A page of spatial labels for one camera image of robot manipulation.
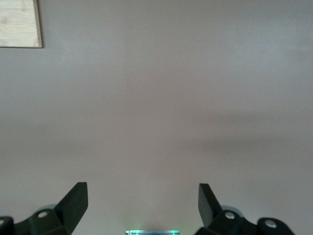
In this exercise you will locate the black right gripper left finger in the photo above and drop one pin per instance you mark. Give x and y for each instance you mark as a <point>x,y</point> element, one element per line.
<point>73,205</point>

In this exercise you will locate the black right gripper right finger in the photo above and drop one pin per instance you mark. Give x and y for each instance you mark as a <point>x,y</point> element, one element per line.
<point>209,208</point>

